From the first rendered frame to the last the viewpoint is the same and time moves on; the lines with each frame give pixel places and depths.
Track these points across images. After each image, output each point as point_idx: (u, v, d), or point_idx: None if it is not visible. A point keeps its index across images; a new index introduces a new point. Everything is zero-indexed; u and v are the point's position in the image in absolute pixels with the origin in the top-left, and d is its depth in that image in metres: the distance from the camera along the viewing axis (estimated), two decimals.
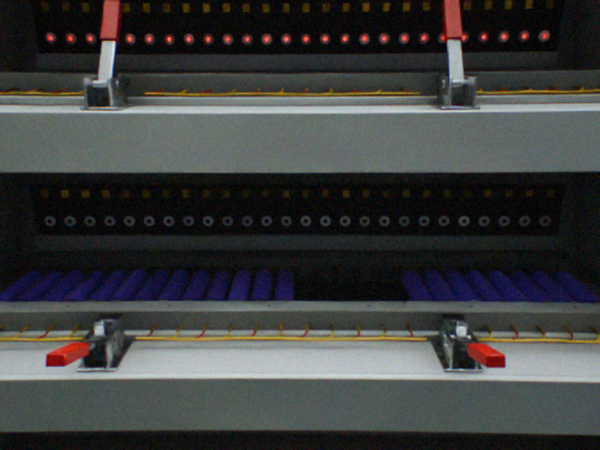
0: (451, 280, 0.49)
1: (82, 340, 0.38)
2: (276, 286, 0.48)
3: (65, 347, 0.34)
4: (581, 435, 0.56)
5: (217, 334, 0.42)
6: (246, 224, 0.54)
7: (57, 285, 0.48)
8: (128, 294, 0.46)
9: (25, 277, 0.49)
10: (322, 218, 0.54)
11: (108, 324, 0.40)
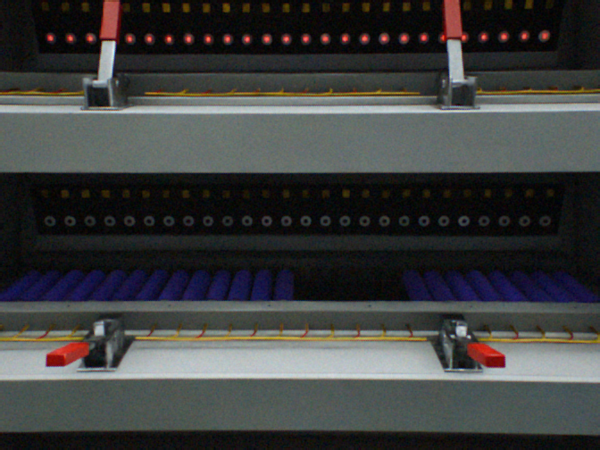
0: (451, 280, 0.49)
1: (82, 340, 0.38)
2: (276, 286, 0.48)
3: (65, 347, 0.34)
4: (581, 435, 0.56)
5: (217, 334, 0.42)
6: (246, 224, 0.54)
7: (57, 285, 0.48)
8: (128, 294, 0.46)
9: (25, 277, 0.49)
10: (322, 218, 0.54)
11: (108, 324, 0.40)
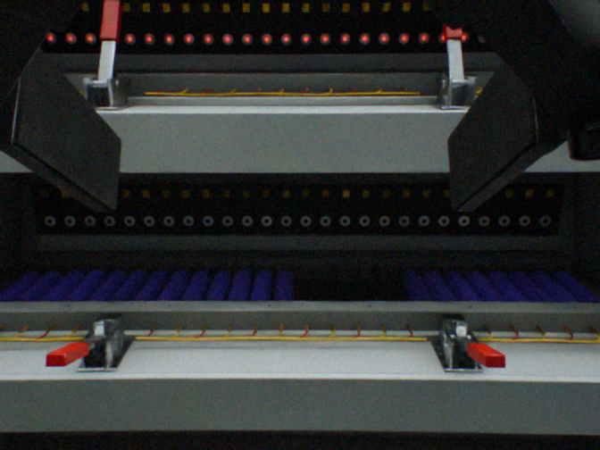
0: (451, 280, 0.49)
1: (82, 340, 0.38)
2: (276, 286, 0.48)
3: (65, 347, 0.34)
4: (581, 435, 0.56)
5: (217, 334, 0.42)
6: (246, 224, 0.54)
7: (57, 285, 0.48)
8: (128, 294, 0.46)
9: (25, 277, 0.49)
10: (322, 218, 0.54)
11: (108, 324, 0.40)
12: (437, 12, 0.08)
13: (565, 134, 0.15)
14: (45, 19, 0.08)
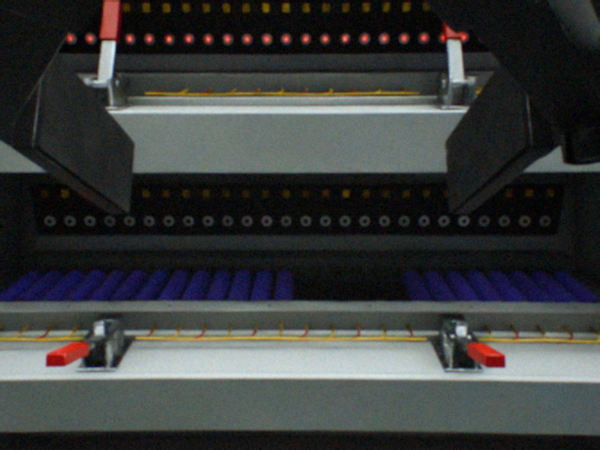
0: (451, 280, 0.49)
1: (82, 340, 0.38)
2: (276, 286, 0.48)
3: (65, 347, 0.34)
4: (581, 435, 0.56)
5: (217, 334, 0.42)
6: (246, 224, 0.54)
7: (57, 285, 0.48)
8: (128, 294, 0.46)
9: (25, 277, 0.49)
10: (322, 218, 0.54)
11: (108, 324, 0.40)
12: (441, 15, 0.08)
13: (560, 138, 0.15)
14: (62, 23, 0.08)
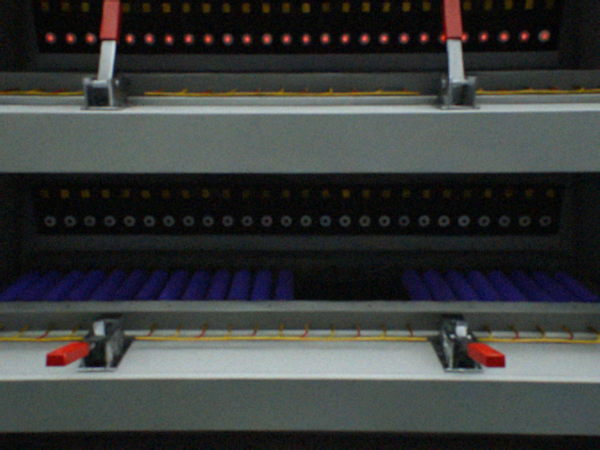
0: (451, 280, 0.49)
1: (82, 340, 0.38)
2: (276, 286, 0.48)
3: (65, 347, 0.34)
4: (581, 435, 0.56)
5: (217, 334, 0.42)
6: (246, 224, 0.54)
7: (57, 285, 0.48)
8: (128, 294, 0.46)
9: (25, 277, 0.49)
10: (322, 218, 0.54)
11: (108, 324, 0.40)
12: None
13: None
14: None
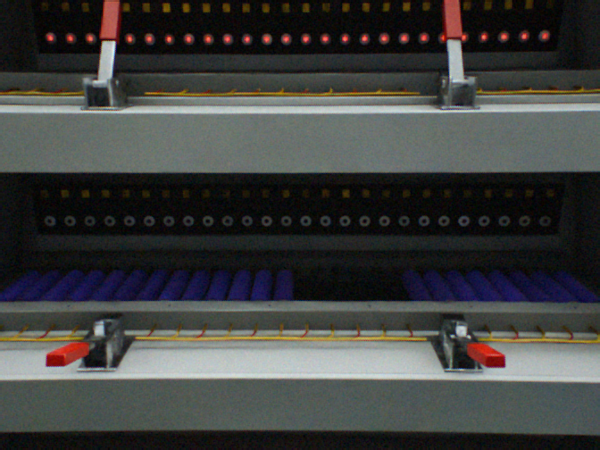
0: (451, 280, 0.49)
1: (82, 340, 0.38)
2: (276, 286, 0.48)
3: (65, 347, 0.34)
4: (581, 435, 0.56)
5: (217, 334, 0.42)
6: (246, 224, 0.54)
7: (57, 285, 0.48)
8: (128, 294, 0.46)
9: (25, 277, 0.49)
10: (322, 218, 0.54)
11: (108, 324, 0.40)
12: None
13: None
14: None
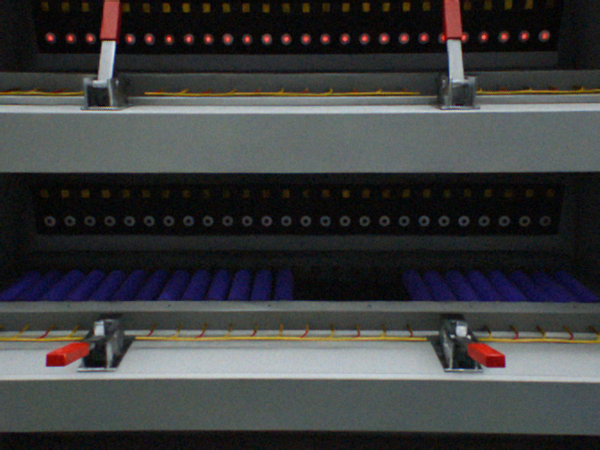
0: (451, 280, 0.49)
1: (82, 340, 0.38)
2: (276, 286, 0.48)
3: (65, 347, 0.34)
4: (581, 435, 0.56)
5: (217, 334, 0.42)
6: (246, 224, 0.54)
7: (57, 285, 0.48)
8: (128, 294, 0.46)
9: (25, 277, 0.49)
10: (322, 218, 0.54)
11: (108, 324, 0.40)
12: None
13: None
14: None
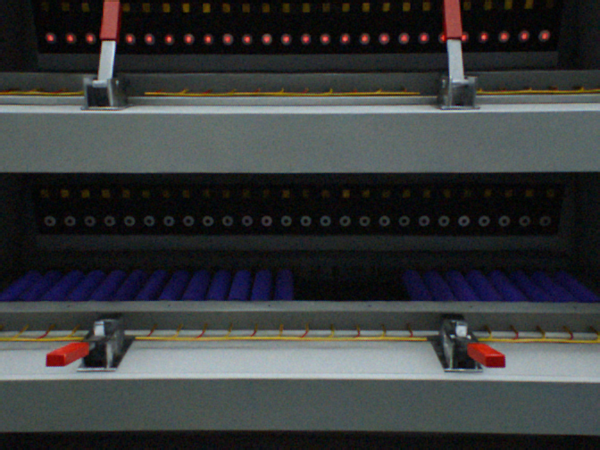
0: (451, 280, 0.49)
1: (82, 340, 0.38)
2: (276, 286, 0.48)
3: (65, 347, 0.34)
4: (581, 435, 0.56)
5: (217, 334, 0.42)
6: (246, 224, 0.54)
7: (57, 285, 0.48)
8: (128, 294, 0.46)
9: (25, 277, 0.49)
10: (322, 218, 0.54)
11: (108, 324, 0.40)
12: None
13: None
14: None
